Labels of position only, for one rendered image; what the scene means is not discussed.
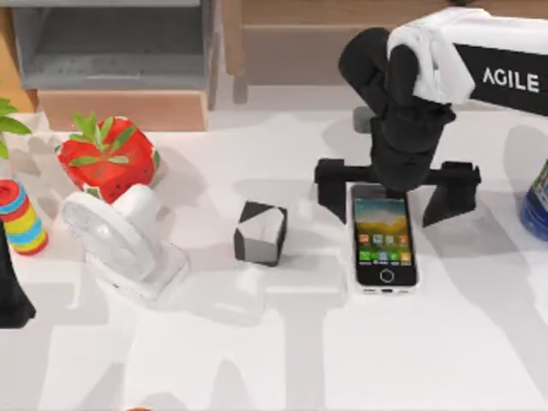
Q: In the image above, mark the pale grey rounded box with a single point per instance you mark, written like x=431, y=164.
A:
x=362, y=120

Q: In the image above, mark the white smartphone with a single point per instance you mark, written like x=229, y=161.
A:
x=384, y=240

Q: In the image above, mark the black and white cube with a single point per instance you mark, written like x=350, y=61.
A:
x=261, y=235

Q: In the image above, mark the wooden cupboard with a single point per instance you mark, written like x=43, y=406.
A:
x=299, y=38

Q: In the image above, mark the white desk fan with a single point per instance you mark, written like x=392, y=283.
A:
x=115, y=240

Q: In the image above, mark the pale wooden drawer front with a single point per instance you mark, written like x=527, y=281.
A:
x=124, y=109

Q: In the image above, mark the red strawberry plant pot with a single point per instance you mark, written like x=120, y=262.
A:
x=109, y=158

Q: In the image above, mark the stack of coloured rings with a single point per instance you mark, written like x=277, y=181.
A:
x=21, y=222

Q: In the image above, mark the green leafy plant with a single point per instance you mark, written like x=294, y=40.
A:
x=10, y=124

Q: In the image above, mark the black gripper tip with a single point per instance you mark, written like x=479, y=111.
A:
x=10, y=295

